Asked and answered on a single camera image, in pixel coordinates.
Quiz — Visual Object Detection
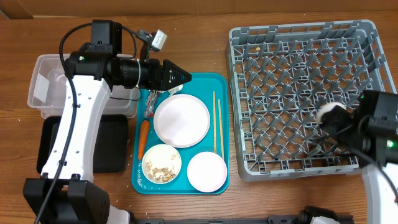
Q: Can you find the white cup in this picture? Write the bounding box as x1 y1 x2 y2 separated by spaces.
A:
316 102 346 125

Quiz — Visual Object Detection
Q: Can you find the red snack wrapper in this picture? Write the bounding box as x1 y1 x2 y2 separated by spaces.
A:
144 90 159 118

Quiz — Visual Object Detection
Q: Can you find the large white plate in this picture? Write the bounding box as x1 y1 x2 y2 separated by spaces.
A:
154 94 210 148

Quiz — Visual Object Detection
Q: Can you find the wooden chopstick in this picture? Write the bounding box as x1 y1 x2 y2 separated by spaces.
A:
213 91 217 154
218 99 224 160

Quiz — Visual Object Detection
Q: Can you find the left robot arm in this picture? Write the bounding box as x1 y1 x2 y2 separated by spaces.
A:
23 20 192 223

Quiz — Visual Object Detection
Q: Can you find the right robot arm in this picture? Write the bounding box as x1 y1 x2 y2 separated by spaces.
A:
315 90 397 223

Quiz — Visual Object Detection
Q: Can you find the orange carrot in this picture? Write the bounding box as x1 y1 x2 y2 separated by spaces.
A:
137 119 150 161

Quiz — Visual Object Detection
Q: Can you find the teal plastic tray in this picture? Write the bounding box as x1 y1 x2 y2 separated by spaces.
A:
131 73 229 195

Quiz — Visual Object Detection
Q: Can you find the grey dish rack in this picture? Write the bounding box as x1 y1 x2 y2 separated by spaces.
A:
227 20 396 182

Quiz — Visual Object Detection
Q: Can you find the black plastic tray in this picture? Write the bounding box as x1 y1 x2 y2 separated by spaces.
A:
36 114 128 174

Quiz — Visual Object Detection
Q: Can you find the white bowl with peanuts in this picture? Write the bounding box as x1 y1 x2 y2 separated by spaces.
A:
142 144 182 184

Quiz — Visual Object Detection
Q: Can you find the clear plastic bin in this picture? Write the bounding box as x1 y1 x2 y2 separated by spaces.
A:
27 54 140 119

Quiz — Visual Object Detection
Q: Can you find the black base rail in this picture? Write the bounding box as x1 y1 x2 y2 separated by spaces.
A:
133 215 355 224

